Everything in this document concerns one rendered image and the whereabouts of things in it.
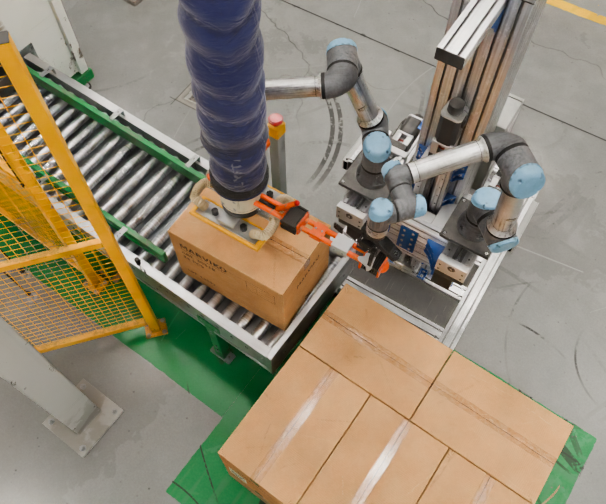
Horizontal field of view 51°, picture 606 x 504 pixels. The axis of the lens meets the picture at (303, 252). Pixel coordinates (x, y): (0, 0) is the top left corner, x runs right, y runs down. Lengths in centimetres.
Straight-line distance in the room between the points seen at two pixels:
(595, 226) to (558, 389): 111
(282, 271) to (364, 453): 85
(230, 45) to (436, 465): 191
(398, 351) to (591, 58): 298
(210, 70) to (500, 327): 243
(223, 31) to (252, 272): 119
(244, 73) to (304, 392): 153
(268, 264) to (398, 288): 103
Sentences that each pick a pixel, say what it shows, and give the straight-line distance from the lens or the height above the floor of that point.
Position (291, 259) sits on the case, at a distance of 270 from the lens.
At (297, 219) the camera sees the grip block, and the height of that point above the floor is 127.
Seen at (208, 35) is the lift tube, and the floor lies 213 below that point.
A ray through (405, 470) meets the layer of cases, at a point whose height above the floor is 54.
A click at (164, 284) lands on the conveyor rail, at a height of 60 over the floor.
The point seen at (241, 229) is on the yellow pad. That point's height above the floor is 117.
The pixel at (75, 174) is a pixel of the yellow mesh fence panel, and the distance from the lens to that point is 240.
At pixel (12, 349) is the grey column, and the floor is 106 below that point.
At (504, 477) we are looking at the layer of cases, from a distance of 294.
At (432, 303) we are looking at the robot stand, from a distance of 349.
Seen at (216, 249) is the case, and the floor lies 95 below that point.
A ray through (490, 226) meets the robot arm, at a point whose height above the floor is 128.
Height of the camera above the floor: 332
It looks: 61 degrees down
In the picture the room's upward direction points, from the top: straight up
